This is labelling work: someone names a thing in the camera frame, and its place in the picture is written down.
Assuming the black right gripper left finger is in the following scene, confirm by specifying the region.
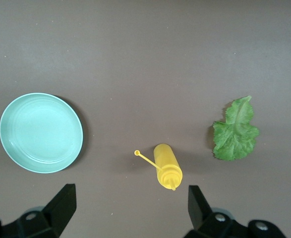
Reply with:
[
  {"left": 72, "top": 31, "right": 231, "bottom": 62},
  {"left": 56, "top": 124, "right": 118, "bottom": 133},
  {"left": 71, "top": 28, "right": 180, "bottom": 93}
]
[{"left": 1, "top": 183, "right": 77, "bottom": 238}]

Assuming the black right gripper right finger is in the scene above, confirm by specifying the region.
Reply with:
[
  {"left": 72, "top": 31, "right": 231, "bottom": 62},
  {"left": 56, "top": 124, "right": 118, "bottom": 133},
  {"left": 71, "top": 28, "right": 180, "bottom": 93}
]
[{"left": 184, "top": 185, "right": 249, "bottom": 238}]

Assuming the green lettuce leaf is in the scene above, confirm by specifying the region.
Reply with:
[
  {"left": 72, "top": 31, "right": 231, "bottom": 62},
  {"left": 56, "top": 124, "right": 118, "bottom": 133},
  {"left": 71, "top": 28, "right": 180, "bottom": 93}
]
[{"left": 212, "top": 95, "right": 260, "bottom": 162}]

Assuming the mint green round plate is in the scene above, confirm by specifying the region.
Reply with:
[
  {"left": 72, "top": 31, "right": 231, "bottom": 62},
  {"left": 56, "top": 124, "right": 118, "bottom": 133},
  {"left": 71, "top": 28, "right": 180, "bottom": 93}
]
[{"left": 0, "top": 92, "right": 84, "bottom": 174}]

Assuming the yellow squeeze mustard bottle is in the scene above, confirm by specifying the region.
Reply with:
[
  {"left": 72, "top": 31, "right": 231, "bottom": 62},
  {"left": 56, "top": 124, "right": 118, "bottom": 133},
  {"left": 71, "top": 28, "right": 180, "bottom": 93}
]
[{"left": 134, "top": 143, "right": 183, "bottom": 191}]

